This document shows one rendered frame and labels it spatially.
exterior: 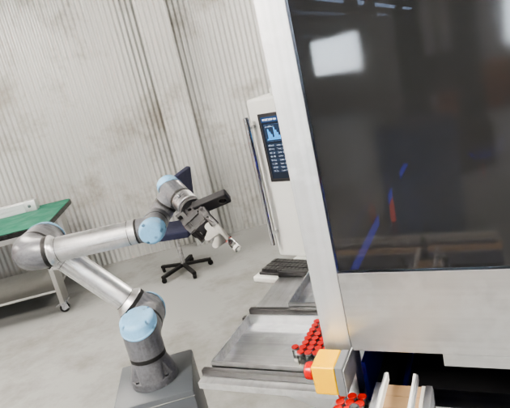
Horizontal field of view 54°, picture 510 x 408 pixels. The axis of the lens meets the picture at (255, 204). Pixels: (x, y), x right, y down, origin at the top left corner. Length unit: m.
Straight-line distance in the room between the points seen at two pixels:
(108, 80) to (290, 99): 4.41
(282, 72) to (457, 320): 0.62
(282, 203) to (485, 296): 1.35
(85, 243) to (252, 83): 4.01
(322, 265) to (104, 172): 4.48
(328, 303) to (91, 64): 4.51
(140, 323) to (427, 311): 0.88
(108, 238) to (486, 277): 1.02
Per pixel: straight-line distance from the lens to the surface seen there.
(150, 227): 1.49
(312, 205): 1.07
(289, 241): 2.34
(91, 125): 5.41
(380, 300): 1.13
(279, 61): 1.03
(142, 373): 1.69
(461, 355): 1.18
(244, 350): 1.56
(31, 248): 1.61
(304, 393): 1.36
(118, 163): 5.42
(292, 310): 1.68
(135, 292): 1.76
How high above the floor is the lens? 1.68
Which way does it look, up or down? 15 degrees down
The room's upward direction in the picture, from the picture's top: 13 degrees counter-clockwise
